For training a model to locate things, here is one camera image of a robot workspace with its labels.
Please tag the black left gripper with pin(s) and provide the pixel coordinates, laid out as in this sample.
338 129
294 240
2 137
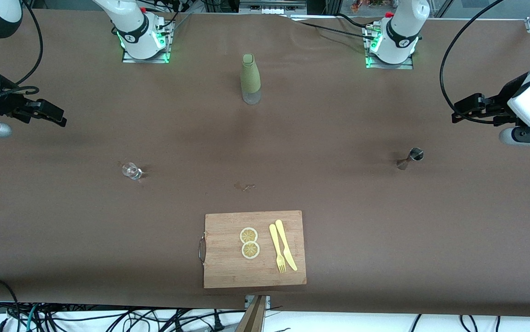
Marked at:
498 106

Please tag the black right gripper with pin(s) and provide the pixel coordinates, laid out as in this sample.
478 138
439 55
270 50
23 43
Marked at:
8 105

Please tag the metal jigger measuring cup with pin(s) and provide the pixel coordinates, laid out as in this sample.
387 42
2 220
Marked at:
415 154

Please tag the clear glass beaker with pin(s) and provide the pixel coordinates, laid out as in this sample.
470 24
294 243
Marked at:
131 171

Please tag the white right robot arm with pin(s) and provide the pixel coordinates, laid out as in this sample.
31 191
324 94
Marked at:
132 27

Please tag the olive green bottle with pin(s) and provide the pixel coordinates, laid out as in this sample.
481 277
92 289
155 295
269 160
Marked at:
250 76

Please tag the grey equipment box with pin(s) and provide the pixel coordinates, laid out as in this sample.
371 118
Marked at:
272 5

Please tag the lemon slice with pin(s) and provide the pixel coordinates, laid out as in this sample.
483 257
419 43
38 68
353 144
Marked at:
248 235
250 250

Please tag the yellow plastic knife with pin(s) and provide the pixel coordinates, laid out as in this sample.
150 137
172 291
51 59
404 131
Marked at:
285 244

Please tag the wooden cutting board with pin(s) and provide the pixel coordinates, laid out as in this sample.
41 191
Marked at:
228 267

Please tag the yellow plastic fork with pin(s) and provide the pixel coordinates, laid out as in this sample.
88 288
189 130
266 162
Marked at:
276 244

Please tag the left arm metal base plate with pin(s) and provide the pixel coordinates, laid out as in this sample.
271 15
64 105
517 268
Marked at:
408 64

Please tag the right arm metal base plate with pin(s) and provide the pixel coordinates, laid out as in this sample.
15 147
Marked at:
163 55

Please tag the small metal bracket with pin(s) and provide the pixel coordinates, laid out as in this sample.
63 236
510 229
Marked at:
267 299

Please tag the wooden post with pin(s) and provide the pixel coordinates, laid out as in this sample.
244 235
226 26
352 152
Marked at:
252 318

